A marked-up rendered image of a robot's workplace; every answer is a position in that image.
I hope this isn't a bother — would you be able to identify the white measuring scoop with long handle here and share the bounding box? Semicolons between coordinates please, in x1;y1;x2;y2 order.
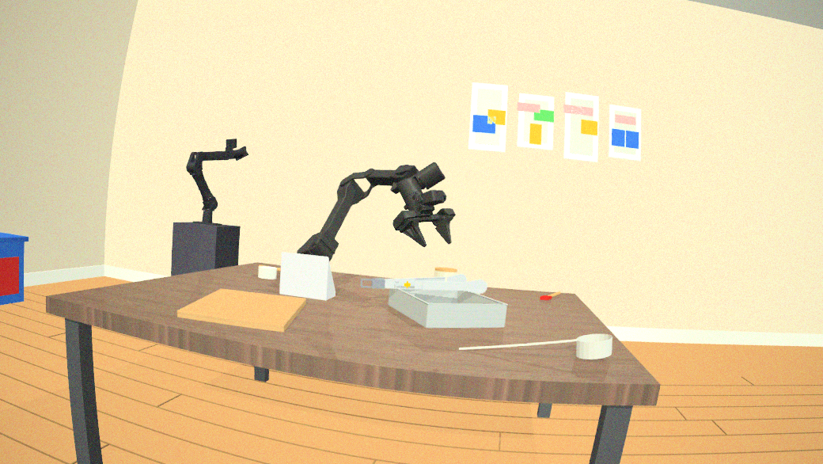
459;334;613;359

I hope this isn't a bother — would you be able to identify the white cylinder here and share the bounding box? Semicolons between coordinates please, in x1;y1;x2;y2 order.
258;266;277;279

